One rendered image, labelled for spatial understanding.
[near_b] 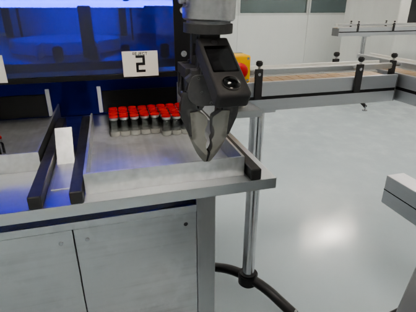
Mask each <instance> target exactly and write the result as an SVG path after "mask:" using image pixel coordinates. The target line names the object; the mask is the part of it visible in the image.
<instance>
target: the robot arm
mask: <svg viewBox="0 0 416 312"><path fill-rule="evenodd" d="M178 3H179V4H183V6H182V18H183V19H184V20H186V22H183V32H185V33H190V55H189V58H188V61H182V62H178V94H179V96H180V97H181V101H180V103H179V111H180V116H181V119H182V122H183V124H184V126H185V128H186V130H187V132H188V136H189V138H190V140H191V142H192V144H193V147H194V149H195V151H196V152H197V154H198V156H199V157H200V158H201V159H202V160H203V161H204V162H209V161H211V160H212V158H213V157H214V156H215V155H216V153H217V152H218V151H219V149H220V148H221V146H222V144H223V143H224V141H225V139H226V137H227V134H229V132H230V130H231V128H232V126H233V123H234V122H235V120H236V117H237V114H238V107H239V106H246V105H247V104H248V102H249V99H250V96H251V91H250V89H249V87H248V84H247V82H246V79H245V77H244V75H243V73H242V71H241V69H240V66H239V64H238V61H237V60H236V57H235V55H234V53H233V51H232V48H231V46H230V44H229V42H228V40H227V38H221V37H220V35H228V34H232V33H233V24H231V21H234V20H235V11H236V0H178ZM204 106H215V108H214V111H213V112H212V113H211V114H210V135H209V139H210V144H209V146H208V148H207V149H206V142H207V139H206V137H205V129H206V126H207V116H206V115H205V114H204V113H202V112H200V111H199V110H202V109H203V108H204ZM197 108H198V109H199V110H197Z"/></svg>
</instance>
